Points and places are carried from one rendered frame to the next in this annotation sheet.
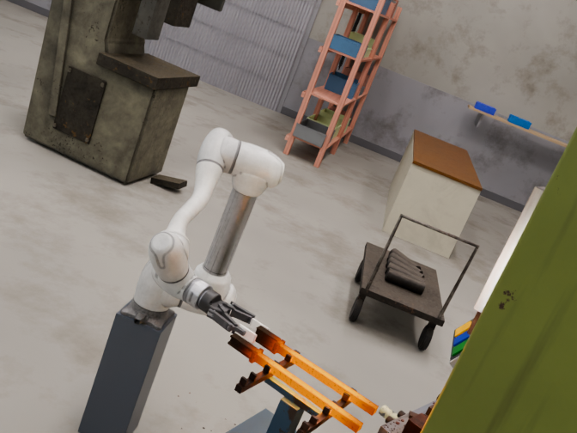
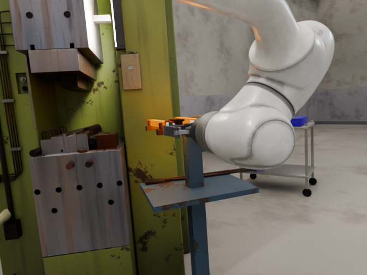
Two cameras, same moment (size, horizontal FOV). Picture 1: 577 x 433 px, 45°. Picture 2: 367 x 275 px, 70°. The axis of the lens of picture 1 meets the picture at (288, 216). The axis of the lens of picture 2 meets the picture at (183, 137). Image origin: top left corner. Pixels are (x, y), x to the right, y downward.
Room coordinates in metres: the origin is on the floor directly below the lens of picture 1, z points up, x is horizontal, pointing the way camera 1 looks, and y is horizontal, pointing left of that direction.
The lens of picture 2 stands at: (2.50, 0.52, 1.09)
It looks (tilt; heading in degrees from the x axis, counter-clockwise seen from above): 7 degrees down; 227
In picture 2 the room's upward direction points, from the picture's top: 4 degrees counter-clockwise
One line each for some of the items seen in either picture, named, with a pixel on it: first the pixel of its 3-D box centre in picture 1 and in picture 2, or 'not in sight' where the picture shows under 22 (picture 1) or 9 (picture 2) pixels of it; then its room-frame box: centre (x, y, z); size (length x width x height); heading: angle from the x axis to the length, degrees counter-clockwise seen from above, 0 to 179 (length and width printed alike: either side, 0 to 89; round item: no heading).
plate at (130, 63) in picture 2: not in sight; (131, 72); (1.75, -0.61, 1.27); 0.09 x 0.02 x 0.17; 145
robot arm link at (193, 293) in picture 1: (199, 295); (218, 132); (2.07, 0.18, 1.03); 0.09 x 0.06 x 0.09; 155
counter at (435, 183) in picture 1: (429, 186); not in sight; (8.32, -1.44, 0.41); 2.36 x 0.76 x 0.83; 176
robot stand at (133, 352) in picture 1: (127, 373); not in sight; (2.60, 0.39, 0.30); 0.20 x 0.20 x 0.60; 85
